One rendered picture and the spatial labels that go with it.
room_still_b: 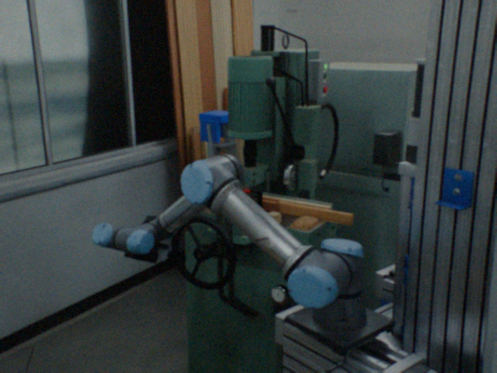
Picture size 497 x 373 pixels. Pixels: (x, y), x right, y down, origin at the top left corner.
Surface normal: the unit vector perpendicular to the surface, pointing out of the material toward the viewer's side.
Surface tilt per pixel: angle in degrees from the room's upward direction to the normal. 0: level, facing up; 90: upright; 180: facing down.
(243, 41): 87
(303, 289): 94
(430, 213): 90
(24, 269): 90
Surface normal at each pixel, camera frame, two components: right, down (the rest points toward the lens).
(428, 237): -0.75, 0.18
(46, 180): 0.83, 0.15
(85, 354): 0.00, -0.96
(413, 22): -0.55, 0.23
